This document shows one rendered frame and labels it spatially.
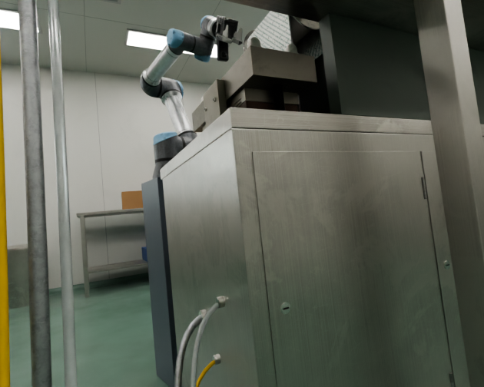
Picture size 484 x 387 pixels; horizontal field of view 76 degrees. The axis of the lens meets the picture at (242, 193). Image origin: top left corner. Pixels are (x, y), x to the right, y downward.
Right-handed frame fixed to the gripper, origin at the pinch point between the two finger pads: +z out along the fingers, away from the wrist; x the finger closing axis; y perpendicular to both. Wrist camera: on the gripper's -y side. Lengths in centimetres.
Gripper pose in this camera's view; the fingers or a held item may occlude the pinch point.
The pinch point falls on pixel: (235, 43)
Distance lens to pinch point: 134.3
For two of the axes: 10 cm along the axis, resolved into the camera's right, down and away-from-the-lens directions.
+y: 2.0, -8.3, -5.2
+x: 9.0, -0.6, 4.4
